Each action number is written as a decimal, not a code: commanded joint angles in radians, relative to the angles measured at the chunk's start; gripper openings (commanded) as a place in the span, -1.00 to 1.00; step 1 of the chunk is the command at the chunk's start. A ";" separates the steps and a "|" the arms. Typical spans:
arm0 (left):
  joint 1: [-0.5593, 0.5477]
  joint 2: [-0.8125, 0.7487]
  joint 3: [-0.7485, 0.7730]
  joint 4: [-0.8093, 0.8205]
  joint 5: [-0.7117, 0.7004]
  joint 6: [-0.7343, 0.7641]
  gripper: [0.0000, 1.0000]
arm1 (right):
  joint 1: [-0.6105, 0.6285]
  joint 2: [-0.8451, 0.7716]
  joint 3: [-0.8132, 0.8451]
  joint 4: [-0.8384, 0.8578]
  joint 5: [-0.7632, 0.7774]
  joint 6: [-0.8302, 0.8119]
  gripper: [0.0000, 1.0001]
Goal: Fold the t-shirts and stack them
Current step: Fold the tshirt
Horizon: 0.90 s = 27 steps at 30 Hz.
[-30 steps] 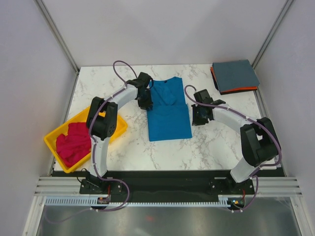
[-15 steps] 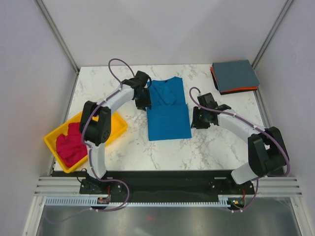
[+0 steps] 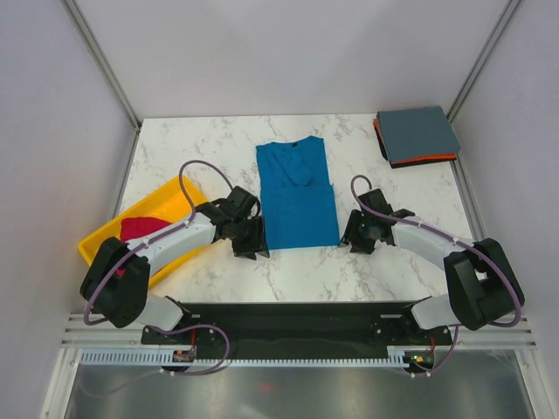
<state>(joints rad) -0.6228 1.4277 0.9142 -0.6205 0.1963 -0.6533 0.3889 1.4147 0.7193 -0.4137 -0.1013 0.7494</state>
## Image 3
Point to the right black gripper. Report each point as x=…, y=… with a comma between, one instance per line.
x=355, y=216

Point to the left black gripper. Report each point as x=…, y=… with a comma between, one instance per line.
x=258, y=243

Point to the blue t shirt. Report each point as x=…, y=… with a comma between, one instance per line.
x=298, y=199

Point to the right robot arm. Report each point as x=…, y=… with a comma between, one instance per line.
x=481, y=288

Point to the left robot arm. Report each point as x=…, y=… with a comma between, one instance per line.
x=116, y=285

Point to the yellow plastic bin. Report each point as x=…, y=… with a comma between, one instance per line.
x=167, y=203

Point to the folded grey blue shirt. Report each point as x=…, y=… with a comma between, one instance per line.
x=416, y=132

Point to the folded orange shirt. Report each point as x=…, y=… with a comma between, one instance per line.
x=430, y=158

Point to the red t shirt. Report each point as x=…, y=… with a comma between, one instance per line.
x=135, y=227

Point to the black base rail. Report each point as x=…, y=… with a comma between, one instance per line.
x=297, y=329

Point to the white slotted cable duct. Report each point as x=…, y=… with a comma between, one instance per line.
x=160, y=357

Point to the right aluminium corner post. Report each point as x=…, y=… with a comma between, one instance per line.
x=488, y=49

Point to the aluminium corner post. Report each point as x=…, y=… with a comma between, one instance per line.
x=78, y=19
x=488, y=49

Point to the left aluminium corner post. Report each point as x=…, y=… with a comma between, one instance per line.
x=78, y=19

